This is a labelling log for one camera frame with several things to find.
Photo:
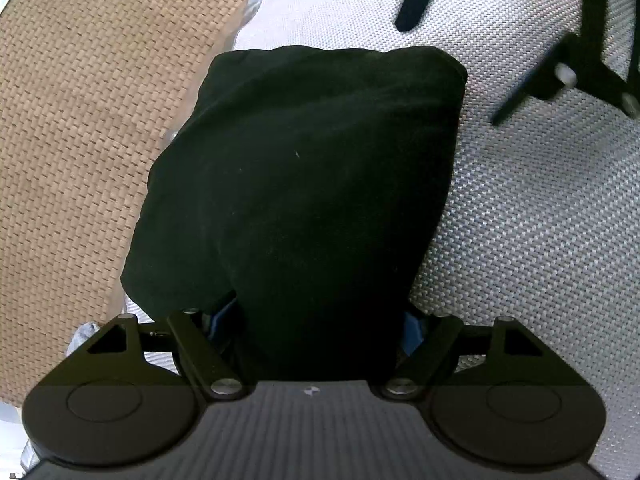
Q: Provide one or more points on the white woven bed mat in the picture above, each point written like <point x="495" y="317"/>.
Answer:
<point x="525" y="210"/>

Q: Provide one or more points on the black white-printed sweatshirt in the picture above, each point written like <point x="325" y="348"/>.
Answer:
<point x="300" y="185"/>

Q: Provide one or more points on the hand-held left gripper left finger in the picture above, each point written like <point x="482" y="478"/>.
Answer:
<point x="222" y="317"/>

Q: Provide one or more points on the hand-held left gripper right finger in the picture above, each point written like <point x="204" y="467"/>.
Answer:
<point x="412" y="335"/>

